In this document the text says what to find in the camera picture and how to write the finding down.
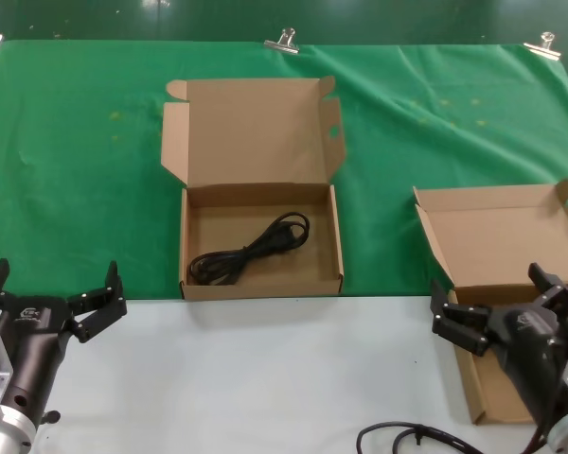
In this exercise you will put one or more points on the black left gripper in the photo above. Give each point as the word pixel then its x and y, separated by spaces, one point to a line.
pixel 33 326

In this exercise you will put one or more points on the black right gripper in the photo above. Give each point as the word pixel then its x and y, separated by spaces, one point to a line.
pixel 530 345

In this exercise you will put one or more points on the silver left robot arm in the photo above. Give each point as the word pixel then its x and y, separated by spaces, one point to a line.
pixel 5 430

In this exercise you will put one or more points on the brown cardboard mailer box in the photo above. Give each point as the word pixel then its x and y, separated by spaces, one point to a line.
pixel 492 236
pixel 255 132

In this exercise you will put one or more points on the green table cloth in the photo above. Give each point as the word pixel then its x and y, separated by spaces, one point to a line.
pixel 76 165

